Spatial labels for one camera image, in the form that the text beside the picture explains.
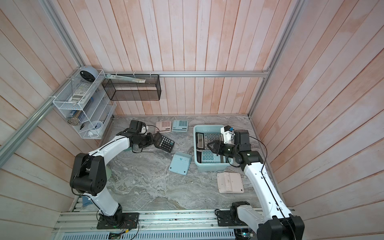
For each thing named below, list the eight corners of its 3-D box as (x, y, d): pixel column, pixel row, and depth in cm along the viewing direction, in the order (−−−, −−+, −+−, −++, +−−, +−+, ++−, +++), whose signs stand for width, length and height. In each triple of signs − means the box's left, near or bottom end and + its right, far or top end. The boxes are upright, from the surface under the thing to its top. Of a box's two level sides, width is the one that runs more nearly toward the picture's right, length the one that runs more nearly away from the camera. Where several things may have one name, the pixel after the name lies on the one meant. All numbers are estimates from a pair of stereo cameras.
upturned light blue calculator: (168, 171, 92) (167, 169, 90) (174, 153, 101) (174, 151, 98) (187, 175, 91) (187, 173, 88) (191, 157, 99) (191, 154, 96)
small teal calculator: (172, 131, 113) (171, 129, 111) (172, 122, 119) (172, 120, 117) (188, 131, 113) (188, 129, 111) (188, 122, 119) (188, 120, 117)
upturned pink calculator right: (219, 193, 84) (220, 191, 81) (216, 174, 91) (217, 172, 88) (242, 193, 84) (244, 191, 81) (238, 174, 91) (239, 172, 88)
